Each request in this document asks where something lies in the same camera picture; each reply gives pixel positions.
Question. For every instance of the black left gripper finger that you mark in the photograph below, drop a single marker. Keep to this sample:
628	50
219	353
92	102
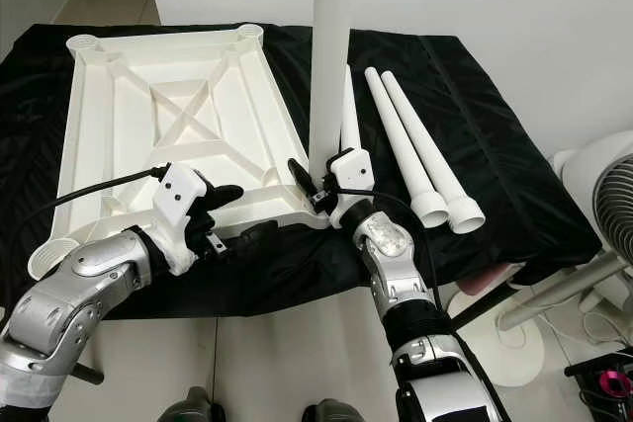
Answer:
255	235
224	199

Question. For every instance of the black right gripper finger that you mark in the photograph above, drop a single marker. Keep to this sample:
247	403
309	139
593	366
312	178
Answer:
302	179

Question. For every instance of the white plastic children table top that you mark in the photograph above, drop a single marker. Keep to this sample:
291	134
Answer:
129	96

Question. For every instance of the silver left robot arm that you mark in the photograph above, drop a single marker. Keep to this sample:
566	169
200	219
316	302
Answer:
89	284

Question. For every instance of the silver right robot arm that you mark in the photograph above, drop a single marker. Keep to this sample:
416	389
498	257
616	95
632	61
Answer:
396	264

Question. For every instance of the grey robot left leg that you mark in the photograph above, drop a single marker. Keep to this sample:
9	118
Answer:
203	407

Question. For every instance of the grey robot leg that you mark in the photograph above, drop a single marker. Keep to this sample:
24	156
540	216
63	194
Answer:
334	412
203	407

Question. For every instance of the black metal table leg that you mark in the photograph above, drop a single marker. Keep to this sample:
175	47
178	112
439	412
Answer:
84	375
490	308

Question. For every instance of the black cloth table cover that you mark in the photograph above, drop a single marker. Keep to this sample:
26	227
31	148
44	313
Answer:
504	126

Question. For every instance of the grey robot right leg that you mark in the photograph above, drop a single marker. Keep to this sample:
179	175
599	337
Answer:
334	412

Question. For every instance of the white standing fan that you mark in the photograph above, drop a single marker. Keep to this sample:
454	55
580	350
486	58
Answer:
593	195

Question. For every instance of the magenta metal part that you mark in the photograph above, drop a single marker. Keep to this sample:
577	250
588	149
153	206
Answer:
615	382

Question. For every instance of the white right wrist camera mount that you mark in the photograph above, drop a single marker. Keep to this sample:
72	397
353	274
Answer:
354	170

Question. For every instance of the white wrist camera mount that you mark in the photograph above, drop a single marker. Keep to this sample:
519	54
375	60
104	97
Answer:
354	170
183	200

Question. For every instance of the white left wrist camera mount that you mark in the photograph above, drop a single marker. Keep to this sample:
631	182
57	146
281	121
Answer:
183	200

